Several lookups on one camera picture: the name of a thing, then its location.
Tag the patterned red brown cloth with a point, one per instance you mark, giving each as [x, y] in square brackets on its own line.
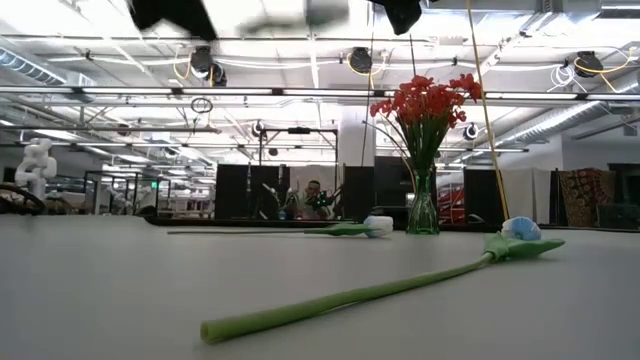
[585, 195]

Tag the person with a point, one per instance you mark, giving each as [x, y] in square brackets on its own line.
[313, 192]

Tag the red artificial flower bunch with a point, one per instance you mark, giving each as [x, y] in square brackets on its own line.
[465, 82]
[400, 102]

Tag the white blue artificial tulip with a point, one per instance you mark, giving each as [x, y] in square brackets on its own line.
[350, 295]
[378, 226]

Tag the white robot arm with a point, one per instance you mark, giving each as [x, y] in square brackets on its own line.
[36, 167]

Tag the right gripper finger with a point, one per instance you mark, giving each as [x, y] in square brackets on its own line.
[400, 15]

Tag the black cabinet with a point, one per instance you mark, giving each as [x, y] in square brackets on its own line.
[625, 190]

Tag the black partition panel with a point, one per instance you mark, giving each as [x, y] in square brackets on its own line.
[235, 190]
[392, 185]
[482, 195]
[359, 190]

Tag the white artificial flower bunch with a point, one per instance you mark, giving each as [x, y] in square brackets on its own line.
[325, 12]

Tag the black metal gantry frame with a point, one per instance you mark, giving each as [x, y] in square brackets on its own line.
[299, 130]

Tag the white cloth screen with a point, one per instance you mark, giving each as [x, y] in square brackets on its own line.
[530, 195]

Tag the clear glass vase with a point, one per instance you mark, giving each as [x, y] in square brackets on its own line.
[423, 215]

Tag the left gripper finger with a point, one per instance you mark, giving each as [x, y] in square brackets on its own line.
[175, 12]

